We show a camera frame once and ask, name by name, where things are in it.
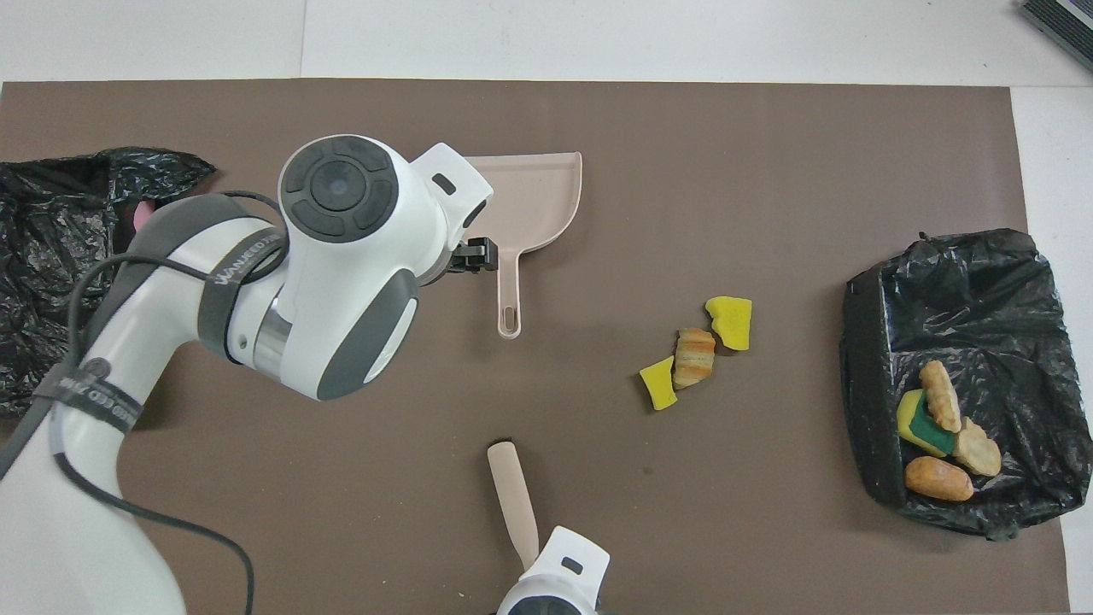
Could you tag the black bag lined bin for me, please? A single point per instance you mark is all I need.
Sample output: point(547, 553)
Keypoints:
point(965, 299)

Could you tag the brown table mat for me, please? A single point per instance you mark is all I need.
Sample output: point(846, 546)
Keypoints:
point(683, 171)

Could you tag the beige plastic dustpan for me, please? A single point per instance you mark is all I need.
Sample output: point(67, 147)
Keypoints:
point(538, 201)

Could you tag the elongated ridged pastry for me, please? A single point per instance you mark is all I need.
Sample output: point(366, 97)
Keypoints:
point(939, 395)

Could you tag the brown bread roll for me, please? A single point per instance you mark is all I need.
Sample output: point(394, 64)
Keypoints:
point(938, 478)

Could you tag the yellow green scouring sponge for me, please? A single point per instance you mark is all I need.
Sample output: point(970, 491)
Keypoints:
point(918, 427)

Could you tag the black crumpled trash bag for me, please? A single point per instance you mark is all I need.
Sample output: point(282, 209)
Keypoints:
point(51, 222)

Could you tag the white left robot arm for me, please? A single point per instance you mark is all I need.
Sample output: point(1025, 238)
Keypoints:
point(341, 256)

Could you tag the pink plastic bin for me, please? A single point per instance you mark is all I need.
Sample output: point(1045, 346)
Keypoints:
point(141, 216)

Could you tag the dark ribbed device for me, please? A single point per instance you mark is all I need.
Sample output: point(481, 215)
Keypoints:
point(1063, 30)

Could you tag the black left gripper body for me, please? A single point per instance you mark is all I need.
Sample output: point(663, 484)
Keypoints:
point(457, 260)

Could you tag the beige hand brush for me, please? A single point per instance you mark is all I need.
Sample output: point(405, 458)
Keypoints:
point(512, 487)

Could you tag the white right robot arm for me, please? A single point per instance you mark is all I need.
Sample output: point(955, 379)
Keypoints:
point(555, 572)

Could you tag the yellow sponge piece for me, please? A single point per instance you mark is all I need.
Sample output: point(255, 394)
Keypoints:
point(728, 322)
point(658, 384)

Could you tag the round pale pastry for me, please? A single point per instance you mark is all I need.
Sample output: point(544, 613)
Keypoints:
point(978, 451)

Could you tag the striped croissant piece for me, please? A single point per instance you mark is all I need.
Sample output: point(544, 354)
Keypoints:
point(694, 357)

